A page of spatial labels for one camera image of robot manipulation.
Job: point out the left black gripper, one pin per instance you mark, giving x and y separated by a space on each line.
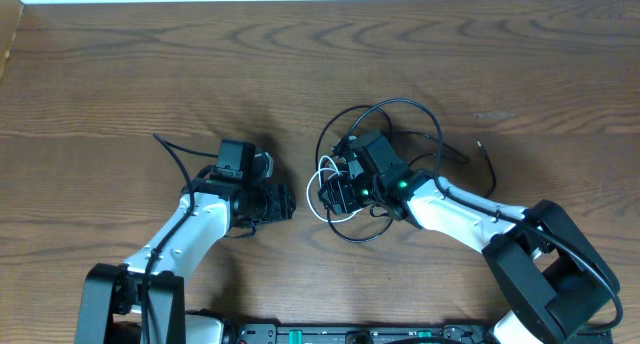
280 203

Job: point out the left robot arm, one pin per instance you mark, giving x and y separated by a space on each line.
142 300

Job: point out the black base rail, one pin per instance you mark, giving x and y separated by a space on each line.
270 333

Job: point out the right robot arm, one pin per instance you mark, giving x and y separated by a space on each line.
552 277

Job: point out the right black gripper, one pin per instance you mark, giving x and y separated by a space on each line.
338 189

